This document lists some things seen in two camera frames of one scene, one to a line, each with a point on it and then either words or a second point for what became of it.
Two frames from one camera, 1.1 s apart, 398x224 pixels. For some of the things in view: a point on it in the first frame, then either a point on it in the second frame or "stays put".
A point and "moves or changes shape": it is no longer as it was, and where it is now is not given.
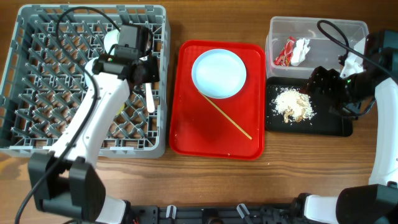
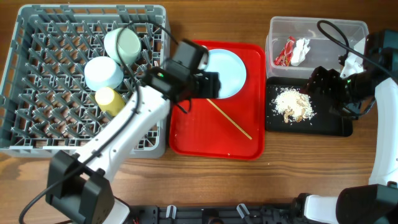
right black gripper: [332, 77] stays put
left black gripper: [154, 76] → [212, 87]
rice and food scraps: [291, 105] stays put
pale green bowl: [111, 37] moves or changes shape
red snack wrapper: [285, 57] stays put
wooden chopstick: [209, 100] stays put
